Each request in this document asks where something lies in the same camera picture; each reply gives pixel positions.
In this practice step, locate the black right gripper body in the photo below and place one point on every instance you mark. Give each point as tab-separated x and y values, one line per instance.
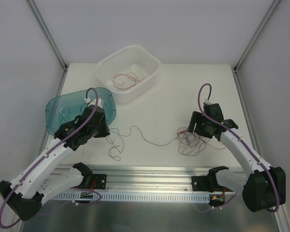
194	123

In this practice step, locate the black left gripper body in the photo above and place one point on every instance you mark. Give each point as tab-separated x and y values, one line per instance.
102	124

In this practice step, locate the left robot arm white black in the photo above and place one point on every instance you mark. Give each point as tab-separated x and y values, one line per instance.
29	191

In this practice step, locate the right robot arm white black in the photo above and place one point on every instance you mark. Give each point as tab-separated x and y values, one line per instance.
262	188

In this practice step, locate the teal translucent plastic bin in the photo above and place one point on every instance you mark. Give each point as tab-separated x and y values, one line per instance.
65	108

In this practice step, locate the white plastic basket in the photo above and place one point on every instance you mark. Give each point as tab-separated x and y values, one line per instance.
128	72

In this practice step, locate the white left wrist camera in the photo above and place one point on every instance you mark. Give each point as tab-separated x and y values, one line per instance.
90	102

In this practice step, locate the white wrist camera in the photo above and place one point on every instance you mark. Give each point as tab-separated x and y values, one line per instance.
206	102
90	102

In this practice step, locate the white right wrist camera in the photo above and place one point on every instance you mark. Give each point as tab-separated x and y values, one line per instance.
206	102

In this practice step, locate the aluminium mounting rail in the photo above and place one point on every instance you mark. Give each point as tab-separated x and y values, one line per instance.
149	179

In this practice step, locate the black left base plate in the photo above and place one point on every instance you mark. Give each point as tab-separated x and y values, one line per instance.
97	181

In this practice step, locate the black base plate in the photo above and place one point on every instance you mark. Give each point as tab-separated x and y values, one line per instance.
97	181
200	183

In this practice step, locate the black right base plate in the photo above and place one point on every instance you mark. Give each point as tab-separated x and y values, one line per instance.
200	183

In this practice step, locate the white slotted cable duct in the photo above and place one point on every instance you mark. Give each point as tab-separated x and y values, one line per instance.
135	197

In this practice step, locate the left aluminium frame post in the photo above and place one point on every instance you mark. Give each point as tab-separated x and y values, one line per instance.
46	32

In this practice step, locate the aluminium frame post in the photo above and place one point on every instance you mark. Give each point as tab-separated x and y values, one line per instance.
260	28
46	32

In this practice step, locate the right aluminium frame post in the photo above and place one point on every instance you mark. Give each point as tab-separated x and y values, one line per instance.
260	28

